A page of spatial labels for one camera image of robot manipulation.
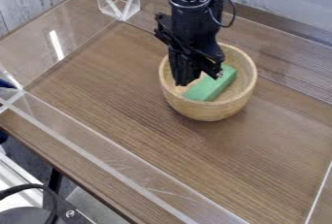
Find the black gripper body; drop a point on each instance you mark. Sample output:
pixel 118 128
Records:
pixel 191 36

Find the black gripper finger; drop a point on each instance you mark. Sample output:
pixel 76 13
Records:
pixel 192 69
pixel 177 68

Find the green rectangular block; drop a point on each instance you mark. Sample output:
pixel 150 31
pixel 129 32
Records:
pixel 208 88

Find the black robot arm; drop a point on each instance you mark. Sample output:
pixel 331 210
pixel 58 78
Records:
pixel 220 9

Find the light wooden bowl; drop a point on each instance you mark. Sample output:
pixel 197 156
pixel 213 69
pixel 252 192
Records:
pixel 227 102

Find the blue object at left edge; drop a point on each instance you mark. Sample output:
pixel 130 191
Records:
pixel 6 84

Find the black table leg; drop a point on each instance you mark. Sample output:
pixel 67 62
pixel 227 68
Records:
pixel 55 180

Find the clear acrylic corner bracket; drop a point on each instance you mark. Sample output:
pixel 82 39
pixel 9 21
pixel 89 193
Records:
pixel 120 9

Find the clear acrylic front wall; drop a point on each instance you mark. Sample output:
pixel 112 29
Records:
pixel 156 198

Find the grey metal base plate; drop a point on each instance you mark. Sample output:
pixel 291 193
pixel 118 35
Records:
pixel 70 215

